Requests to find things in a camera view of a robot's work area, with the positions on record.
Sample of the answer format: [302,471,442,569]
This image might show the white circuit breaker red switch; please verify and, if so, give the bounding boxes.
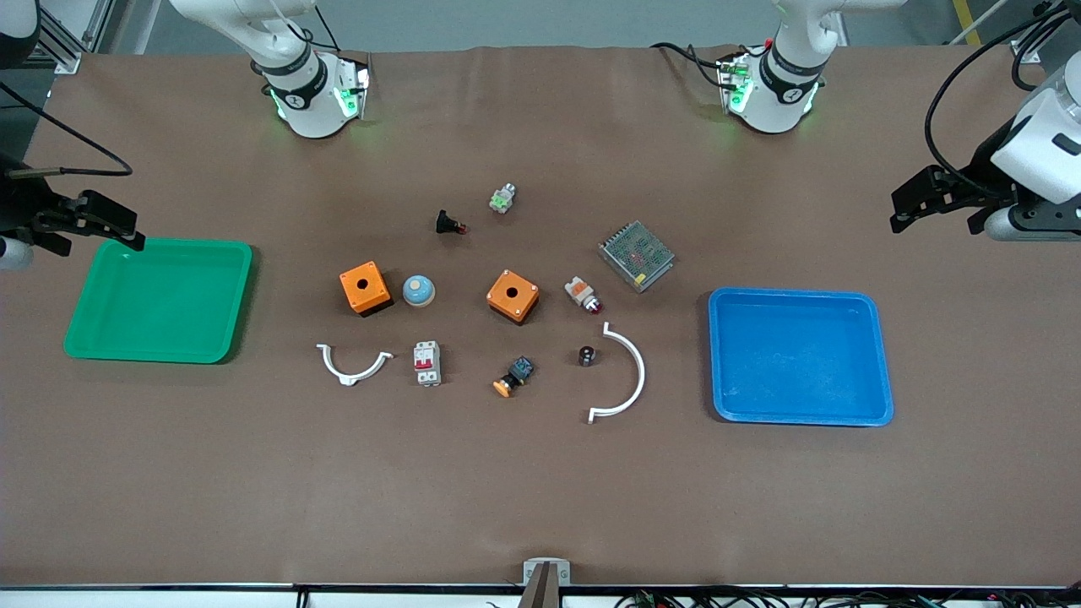
[413,340,443,387]

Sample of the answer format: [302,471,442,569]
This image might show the green plastic tray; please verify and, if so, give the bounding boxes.
[63,238,254,366]

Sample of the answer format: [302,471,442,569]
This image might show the blue plastic tray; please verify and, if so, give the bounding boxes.
[708,287,894,427]

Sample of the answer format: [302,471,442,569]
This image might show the orange button box black base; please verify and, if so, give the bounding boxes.
[486,269,541,325]
[340,261,394,318]

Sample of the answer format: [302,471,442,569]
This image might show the small white curved clamp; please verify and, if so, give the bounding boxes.
[316,343,394,387]

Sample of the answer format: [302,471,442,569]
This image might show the metal mesh power supply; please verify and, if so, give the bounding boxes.
[598,220,676,294]

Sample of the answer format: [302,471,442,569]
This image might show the large white curved arc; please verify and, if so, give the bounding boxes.
[588,322,647,424]

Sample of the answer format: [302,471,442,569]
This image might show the red white orange indicator lamp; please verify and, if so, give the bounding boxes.
[564,275,604,316]

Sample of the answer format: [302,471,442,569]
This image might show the orange black push button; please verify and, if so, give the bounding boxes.
[492,356,535,399]

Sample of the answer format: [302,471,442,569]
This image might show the brown table mat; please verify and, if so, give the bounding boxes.
[0,44,1081,588]

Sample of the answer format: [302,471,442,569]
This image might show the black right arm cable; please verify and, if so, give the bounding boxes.
[0,80,134,180]

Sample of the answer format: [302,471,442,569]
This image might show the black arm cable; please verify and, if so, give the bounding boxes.
[0,80,134,180]
[924,0,1081,182]

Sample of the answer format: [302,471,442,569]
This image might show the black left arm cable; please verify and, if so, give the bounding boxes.
[924,0,1081,182]

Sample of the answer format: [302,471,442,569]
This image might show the aluminium frame profile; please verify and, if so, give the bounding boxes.
[1009,0,1081,68]
[38,0,115,75]

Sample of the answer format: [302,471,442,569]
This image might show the black base cable bundle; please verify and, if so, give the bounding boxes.
[650,41,736,90]
[287,0,343,53]

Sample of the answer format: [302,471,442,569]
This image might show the grey metal edge bracket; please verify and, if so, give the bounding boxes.
[524,557,572,587]

